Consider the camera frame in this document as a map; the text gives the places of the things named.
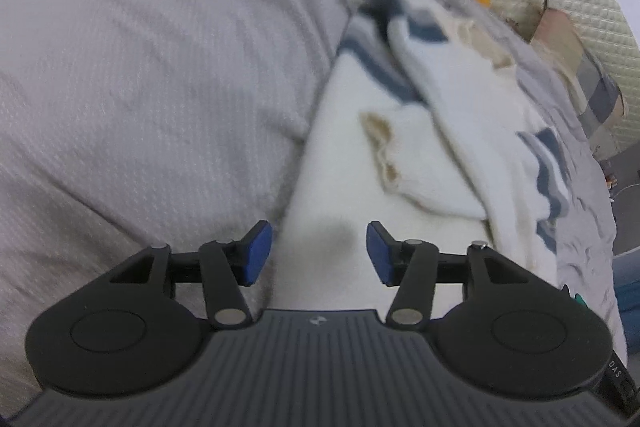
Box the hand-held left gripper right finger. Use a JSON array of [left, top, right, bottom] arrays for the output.
[[366, 220, 532, 329]]

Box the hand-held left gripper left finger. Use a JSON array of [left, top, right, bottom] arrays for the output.
[[110, 220, 274, 331]]

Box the white fleece striped sweater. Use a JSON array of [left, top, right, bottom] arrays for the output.
[[272, 0, 572, 314]]

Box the grey bed blanket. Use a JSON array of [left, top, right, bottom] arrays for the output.
[[0, 0, 628, 408]]

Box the group of small bottles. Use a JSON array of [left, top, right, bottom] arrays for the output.
[[601, 156, 620, 198]]

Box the plaid pillow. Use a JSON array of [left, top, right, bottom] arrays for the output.
[[529, 0, 627, 144]]

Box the white cable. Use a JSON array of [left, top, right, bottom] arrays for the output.
[[611, 183, 640, 205]]

